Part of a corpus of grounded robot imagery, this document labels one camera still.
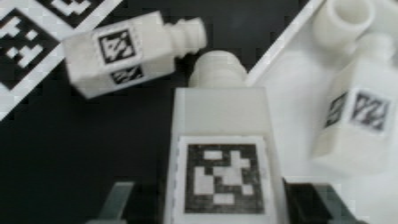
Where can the white table leg on tabletop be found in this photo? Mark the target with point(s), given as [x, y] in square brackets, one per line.
[353, 140]

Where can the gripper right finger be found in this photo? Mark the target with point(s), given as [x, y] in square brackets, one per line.
[314, 204]

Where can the white table leg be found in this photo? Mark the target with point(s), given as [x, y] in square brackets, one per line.
[353, 140]
[122, 53]
[224, 182]

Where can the white square tabletop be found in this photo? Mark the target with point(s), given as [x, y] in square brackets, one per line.
[327, 72]

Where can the white sheet with markers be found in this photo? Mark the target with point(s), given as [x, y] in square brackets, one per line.
[37, 23]

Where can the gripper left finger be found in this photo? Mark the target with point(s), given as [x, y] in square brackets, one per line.
[131, 204]

